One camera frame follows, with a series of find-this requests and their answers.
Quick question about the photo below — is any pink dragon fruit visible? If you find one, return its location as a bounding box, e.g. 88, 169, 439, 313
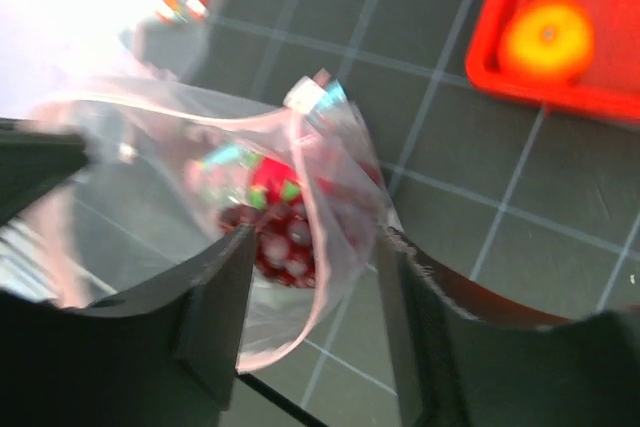
247, 156, 301, 210

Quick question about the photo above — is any red plastic tray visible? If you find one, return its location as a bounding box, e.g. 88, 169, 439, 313
466, 0, 639, 124

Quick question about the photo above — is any orange tangerine at front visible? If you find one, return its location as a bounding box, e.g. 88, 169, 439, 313
496, 0, 595, 83

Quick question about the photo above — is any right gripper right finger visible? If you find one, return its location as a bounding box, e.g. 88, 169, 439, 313
376, 227, 639, 426

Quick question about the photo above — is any pink-dotted zip bag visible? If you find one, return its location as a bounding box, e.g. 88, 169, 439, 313
28, 76, 391, 372

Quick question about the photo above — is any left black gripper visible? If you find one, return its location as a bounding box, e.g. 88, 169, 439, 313
1, 119, 89, 224

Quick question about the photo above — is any dark purple grape bunch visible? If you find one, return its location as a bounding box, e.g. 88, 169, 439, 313
217, 197, 316, 289

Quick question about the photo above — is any black grid mat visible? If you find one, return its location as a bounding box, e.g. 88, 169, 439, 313
142, 0, 639, 426

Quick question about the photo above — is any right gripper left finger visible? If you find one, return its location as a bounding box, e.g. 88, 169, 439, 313
1, 227, 256, 426

